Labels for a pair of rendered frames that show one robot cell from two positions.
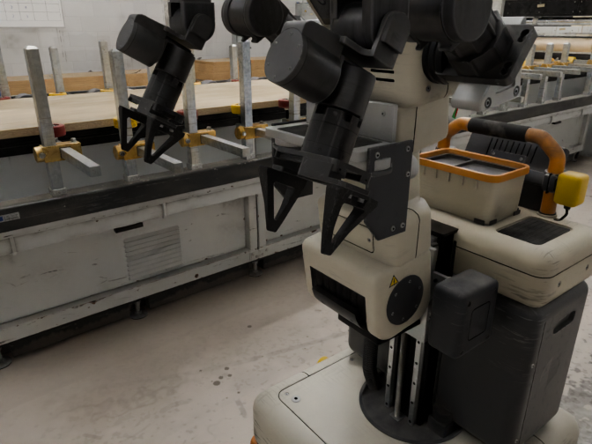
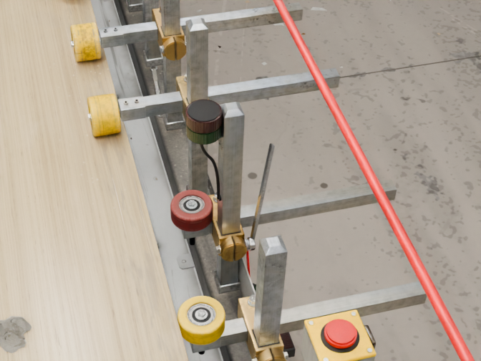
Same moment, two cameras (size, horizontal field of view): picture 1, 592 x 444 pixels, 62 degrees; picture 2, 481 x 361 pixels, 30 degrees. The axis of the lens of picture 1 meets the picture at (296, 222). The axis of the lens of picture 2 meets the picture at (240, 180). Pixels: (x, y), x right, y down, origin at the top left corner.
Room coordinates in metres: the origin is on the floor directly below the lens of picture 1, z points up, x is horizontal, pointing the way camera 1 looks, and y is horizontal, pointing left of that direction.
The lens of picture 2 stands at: (2.51, 0.08, 2.13)
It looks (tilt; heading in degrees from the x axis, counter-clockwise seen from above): 45 degrees down; 292
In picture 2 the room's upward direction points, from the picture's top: 2 degrees clockwise
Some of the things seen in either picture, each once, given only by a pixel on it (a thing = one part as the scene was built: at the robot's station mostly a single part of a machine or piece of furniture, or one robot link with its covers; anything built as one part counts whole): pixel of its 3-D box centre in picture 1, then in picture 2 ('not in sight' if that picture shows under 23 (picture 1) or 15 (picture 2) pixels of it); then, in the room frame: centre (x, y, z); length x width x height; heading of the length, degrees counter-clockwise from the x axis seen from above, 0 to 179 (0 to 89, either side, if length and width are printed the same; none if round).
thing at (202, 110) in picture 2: not in sight; (204, 157); (2.99, -0.94, 1.06); 0.06 x 0.06 x 0.22; 39
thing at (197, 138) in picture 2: not in sight; (203, 127); (2.99, -0.94, 1.13); 0.06 x 0.06 x 0.02
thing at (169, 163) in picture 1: (150, 155); not in sight; (1.65, 0.50, 0.80); 0.43 x 0.03 x 0.04; 39
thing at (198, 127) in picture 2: not in sight; (203, 116); (2.99, -0.94, 1.16); 0.06 x 0.06 x 0.02
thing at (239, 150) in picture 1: (213, 142); not in sight; (1.81, 0.31, 0.81); 0.43 x 0.03 x 0.04; 39
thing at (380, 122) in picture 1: (340, 159); not in sight; (0.86, -0.08, 0.99); 0.28 x 0.16 x 0.22; 37
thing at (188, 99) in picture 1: (190, 122); not in sight; (1.86, 0.40, 0.88); 0.04 x 0.04 x 0.48; 39
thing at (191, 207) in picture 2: not in sight; (192, 223); (3.03, -0.96, 0.85); 0.08 x 0.08 x 0.11
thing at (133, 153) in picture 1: (134, 150); not in sight; (1.71, 0.57, 0.81); 0.14 x 0.06 x 0.05; 129
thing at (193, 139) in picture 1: (196, 137); not in sight; (1.87, 0.38, 0.82); 0.14 x 0.06 x 0.05; 129
